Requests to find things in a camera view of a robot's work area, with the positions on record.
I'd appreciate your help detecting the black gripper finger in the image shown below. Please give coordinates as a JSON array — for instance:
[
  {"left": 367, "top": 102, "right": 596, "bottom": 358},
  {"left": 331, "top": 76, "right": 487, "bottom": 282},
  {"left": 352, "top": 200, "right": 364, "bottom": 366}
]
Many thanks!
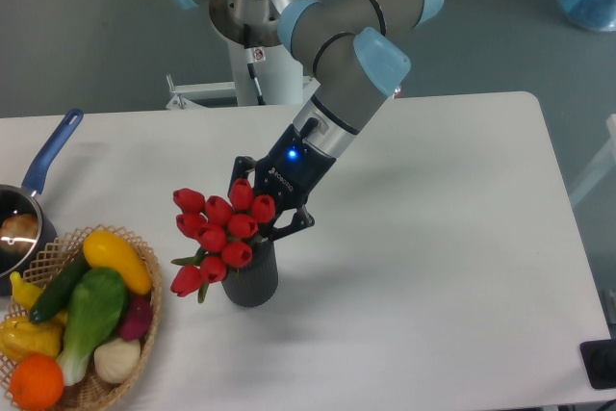
[
  {"left": 260, "top": 205, "right": 315, "bottom": 242},
  {"left": 227, "top": 156, "right": 257, "bottom": 194}
]

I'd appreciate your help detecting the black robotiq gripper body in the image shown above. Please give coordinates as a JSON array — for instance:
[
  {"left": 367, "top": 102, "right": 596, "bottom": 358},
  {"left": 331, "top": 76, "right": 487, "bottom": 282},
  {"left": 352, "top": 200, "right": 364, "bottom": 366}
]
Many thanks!
[{"left": 254, "top": 124, "right": 336, "bottom": 212}]

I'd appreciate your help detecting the red tulip bouquet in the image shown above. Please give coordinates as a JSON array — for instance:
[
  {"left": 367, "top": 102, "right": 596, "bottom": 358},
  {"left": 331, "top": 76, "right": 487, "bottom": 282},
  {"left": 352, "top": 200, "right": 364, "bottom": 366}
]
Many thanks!
[{"left": 170, "top": 179, "right": 275, "bottom": 302}]

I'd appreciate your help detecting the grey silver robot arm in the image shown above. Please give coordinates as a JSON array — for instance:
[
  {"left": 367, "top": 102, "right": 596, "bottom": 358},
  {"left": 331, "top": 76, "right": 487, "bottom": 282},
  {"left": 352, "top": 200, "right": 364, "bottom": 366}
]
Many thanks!
[{"left": 176, "top": 0, "right": 445, "bottom": 241}]

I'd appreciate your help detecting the dark grey ribbed vase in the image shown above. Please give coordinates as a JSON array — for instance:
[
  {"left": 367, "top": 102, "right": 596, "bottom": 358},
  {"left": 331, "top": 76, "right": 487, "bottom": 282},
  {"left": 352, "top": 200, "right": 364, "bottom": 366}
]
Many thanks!
[{"left": 222, "top": 241, "right": 278, "bottom": 308}]

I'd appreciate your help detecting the yellow squash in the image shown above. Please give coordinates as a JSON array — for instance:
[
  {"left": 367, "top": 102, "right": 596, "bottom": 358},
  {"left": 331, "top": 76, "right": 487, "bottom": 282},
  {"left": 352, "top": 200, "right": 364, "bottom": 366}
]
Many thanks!
[{"left": 83, "top": 230, "right": 153, "bottom": 295}]

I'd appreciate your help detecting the purple red onion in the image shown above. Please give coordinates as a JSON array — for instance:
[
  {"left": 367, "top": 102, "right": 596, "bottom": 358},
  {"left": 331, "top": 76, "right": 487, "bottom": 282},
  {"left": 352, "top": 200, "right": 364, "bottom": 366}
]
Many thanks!
[{"left": 118, "top": 295, "right": 153, "bottom": 341}]

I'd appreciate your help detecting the green bok choy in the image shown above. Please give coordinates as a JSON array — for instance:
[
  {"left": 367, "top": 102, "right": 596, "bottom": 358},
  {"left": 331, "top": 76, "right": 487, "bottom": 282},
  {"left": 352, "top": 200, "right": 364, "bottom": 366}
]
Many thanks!
[{"left": 57, "top": 268, "right": 128, "bottom": 387}]

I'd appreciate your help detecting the dark green cucumber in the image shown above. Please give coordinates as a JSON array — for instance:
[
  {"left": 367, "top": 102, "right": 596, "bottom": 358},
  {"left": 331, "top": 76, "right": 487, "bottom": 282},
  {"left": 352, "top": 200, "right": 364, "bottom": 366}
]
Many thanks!
[{"left": 29, "top": 253, "right": 90, "bottom": 324}]

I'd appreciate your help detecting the brown bread roll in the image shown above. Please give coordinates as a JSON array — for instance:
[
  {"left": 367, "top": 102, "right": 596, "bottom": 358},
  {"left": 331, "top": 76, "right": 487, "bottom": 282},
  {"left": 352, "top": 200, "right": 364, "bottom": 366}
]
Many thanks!
[{"left": 1, "top": 214, "right": 39, "bottom": 255}]

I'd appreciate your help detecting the white garlic bulb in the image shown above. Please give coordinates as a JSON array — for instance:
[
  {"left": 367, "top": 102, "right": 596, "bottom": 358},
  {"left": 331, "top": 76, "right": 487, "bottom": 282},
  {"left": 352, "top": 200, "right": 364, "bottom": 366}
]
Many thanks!
[{"left": 93, "top": 338, "right": 141, "bottom": 384}]

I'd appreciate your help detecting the yellow banana pepper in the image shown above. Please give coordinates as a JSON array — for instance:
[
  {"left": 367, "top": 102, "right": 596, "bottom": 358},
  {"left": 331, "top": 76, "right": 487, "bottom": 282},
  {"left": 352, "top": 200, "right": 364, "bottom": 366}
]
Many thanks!
[{"left": 10, "top": 271, "right": 68, "bottom": 326}]

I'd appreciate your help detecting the woven wicker basket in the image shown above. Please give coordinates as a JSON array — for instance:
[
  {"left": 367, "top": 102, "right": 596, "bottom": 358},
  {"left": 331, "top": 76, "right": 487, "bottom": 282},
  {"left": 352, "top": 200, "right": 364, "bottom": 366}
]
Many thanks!
[{"left": 20, "top": 224, "right": 163, "bottom": 410}]

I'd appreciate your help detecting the yellow gourd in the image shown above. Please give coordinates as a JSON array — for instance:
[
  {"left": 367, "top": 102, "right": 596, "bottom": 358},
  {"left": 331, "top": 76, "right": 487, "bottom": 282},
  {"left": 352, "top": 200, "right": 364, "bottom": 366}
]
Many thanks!
[{"left": 1, "top": 316, "right": 64, "bottom": 363}]

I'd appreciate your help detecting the orange fruit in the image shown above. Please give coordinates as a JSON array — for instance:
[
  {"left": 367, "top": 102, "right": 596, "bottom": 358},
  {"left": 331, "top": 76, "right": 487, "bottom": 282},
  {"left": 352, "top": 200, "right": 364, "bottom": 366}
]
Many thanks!
[{"left": 9, "top": 354, "right": 64, "bottom": 410}]

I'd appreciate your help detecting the black device at table edge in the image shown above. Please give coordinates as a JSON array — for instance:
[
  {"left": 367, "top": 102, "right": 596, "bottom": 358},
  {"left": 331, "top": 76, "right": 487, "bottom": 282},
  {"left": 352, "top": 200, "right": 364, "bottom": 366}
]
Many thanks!
[{"left": 579, "top": 339, "right": 616, "bottom": 390}]

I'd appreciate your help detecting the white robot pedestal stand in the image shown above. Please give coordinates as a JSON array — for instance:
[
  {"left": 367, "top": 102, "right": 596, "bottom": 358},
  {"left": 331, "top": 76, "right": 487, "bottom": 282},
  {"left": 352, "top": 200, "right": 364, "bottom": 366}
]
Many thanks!
[{"left": 166, "top": 40, "right": 320, "bottom": 110}]

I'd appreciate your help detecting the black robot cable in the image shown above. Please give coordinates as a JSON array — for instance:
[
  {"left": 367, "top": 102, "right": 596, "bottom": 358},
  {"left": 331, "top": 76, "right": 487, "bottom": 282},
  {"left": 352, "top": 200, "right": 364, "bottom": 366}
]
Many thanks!
[{"left": 242, "top": 24, "right": 267, "bottom": 106}]

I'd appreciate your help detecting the blue handled saucepan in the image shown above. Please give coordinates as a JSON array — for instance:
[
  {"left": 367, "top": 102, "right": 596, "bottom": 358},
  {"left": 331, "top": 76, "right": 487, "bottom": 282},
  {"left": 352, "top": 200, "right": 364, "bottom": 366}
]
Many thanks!
[{"left": 1, "top": 109, "right": 84, "bottom": 296}]

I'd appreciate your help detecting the white frame at right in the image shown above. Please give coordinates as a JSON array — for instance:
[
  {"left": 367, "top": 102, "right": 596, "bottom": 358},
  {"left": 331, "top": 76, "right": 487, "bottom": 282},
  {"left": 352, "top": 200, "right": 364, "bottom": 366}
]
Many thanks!
[{"left": 569, "top": 114, "right": 615, "bottom": 209}]

